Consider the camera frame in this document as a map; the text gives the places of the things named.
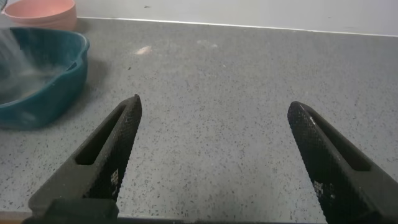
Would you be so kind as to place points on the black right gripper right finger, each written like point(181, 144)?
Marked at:
point(335, 174)

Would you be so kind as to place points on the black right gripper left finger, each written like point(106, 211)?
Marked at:
point(105, 168)

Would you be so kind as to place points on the teal square plastic tray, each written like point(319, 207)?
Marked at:
point(56, 99)

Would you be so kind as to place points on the pink bowl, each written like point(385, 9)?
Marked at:
point(43, 12)

